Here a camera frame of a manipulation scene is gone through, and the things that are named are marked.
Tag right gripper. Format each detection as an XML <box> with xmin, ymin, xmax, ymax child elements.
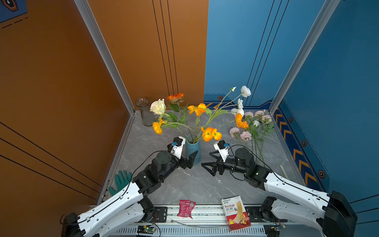
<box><xmin>201</xmin><ymin>150</ymin><xmax>249</xmax><ymax>178</ymax></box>

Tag teal ceramic vase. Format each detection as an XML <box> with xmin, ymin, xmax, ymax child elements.
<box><xmin>185</xmin><ymin>135</ymin><xmax>201</xmax><ymax>165</ymax></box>

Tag pink carnation spray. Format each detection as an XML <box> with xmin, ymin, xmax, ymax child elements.
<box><xmin>229</xmin><ymin>126</ymin><xmax>267</xmax><ymax>166</ymax></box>

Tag pink rose spray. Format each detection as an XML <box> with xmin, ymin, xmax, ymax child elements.
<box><xmin>243</xmin><ymin>110</ymin><xmax>274</xmax><ymax>138</ymax></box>

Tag clear ribbed glass vase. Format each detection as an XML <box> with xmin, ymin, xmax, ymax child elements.
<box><xmin>135</xmin><ymin>97</ymin><xmax>156</xmax><ymax>126</ymax></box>

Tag white rose flower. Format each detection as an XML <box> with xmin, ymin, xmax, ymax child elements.
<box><xmin>150</xmin><ymin>99</ymin><xmax>193</xmax><ymax>135</ymax></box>

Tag orange gerbera flower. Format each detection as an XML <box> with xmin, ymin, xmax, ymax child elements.
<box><xmin>167</xmin><ymin>93</ymin><xmax>193</xmax><ymax>135</ymax></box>

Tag white ranunculus spray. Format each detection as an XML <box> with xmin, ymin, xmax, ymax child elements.
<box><xmin>205</xmin><ymin>86</ymin><xmax>251</xmax><ymax>128</ymax></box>

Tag yellow orange poppy spray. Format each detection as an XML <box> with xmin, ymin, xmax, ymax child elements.
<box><xmin>187</xmin><ymin>103</ymin><xmax>226</xmax><ymax>144</ymax></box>

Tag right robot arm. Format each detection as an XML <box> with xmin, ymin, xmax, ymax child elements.
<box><xmin>202</xmin><ymin>146</ymin><xmax>358</xmax><ymax>237</ymax></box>

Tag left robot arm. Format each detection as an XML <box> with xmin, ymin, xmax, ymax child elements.
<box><xmin>61</xmin><ymin>151</ymin><xmax>197</xmax><ymax>237</ymax></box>

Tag pink snack packet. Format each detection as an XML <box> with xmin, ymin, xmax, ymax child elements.
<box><xmin>177</xmin><ymin>200</ymin><xmax>196</xmax><ymax>219</ymax></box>

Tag red bandage box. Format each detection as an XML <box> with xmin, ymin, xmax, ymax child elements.
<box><xmin>222</xmin><ymin>196</ymin><xmax>251</xmax><ymax>231</ymax></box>

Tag green rubber glove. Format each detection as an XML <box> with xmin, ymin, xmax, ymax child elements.
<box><xmin>108</xmin><ymin>170</ymin><xmax>132</xmax><ymax>196</ymax></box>

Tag left green circuit board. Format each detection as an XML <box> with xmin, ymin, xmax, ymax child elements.
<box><xmin>136</xmin><ymin>226</ymin><xmax>157</xmax><ymax>237</ymax></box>

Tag green circuit board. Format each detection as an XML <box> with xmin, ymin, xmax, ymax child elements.
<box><xmin>271</xmin><ymin>222</ymin><xmax>287</xmax><ymax>232</ymax></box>
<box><xmin>136</xmin><ymin>226</ymin><xmax>157</xmax><ymax>237</ymax></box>

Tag right green circuit board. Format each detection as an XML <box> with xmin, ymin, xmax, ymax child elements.
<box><xmin>271</xmin><ymin>222</ymin><xmax>287</xmax><ymax>232</ymax></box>

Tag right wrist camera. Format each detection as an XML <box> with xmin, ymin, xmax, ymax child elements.
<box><xmin>214</xmin><ymin>140</ymin><xmax>230</xmax><ymax>162</ymax></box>

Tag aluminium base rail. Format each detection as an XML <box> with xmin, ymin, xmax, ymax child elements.
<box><xmin>77</xmin><ymin>203</ymin><xmax>340</xmax><ymax>237</ymax></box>

